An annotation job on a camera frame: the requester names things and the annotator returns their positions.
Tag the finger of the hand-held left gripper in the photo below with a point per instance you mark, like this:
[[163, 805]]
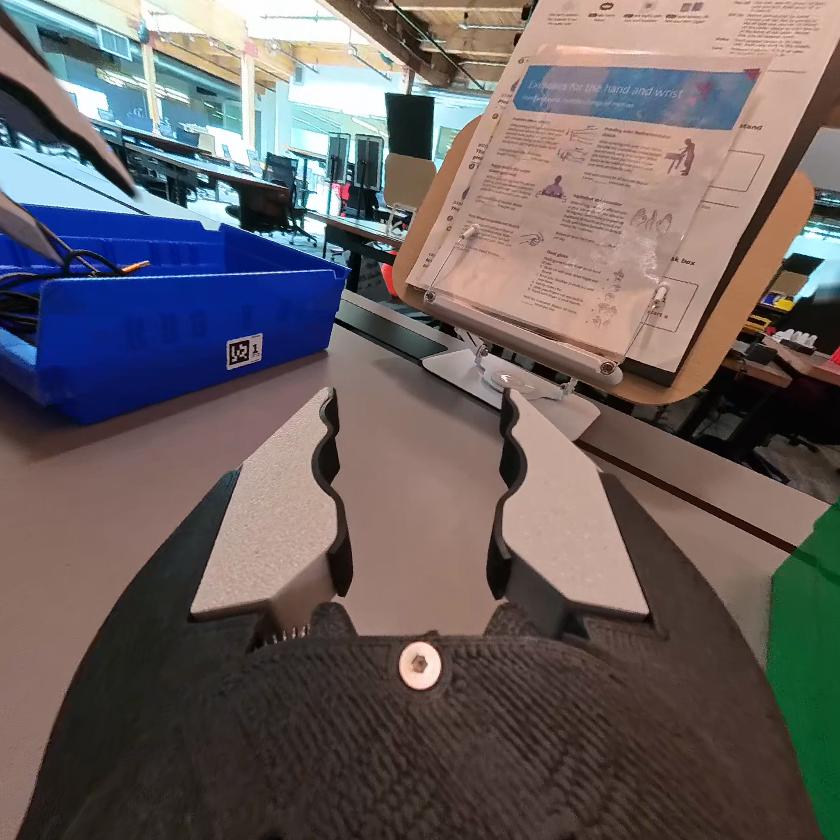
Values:
[[19, 220], [46, 79]]

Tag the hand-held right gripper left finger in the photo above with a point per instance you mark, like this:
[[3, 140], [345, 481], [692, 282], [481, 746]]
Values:
[[275, 525]]

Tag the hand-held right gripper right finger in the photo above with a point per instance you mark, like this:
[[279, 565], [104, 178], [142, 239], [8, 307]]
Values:
[[571, 525]]

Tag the blue plastic bin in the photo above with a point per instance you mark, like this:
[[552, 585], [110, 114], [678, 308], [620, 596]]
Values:
[[164, 315]]

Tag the green plastic bin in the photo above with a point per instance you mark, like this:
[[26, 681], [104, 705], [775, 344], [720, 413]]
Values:
[[807, 656]]

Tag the white stand base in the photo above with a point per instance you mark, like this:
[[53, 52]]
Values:
[[577, 420]]

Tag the dark long desk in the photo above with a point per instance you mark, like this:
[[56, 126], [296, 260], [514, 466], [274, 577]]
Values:
[[210, 170]]

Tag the black office chair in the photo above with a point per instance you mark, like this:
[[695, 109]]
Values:
[[275, 190]]

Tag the laminated exercise sheet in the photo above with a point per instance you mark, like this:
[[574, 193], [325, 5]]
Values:
[[558, 262]]

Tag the black standing panel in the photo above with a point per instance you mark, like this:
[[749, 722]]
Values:
[[410, 124]]

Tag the small beige board stand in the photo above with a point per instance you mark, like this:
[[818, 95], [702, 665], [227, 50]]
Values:
[[410, 177]]

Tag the white instruction sheet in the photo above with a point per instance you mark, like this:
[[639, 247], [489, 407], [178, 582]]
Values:
[[748, 170]]

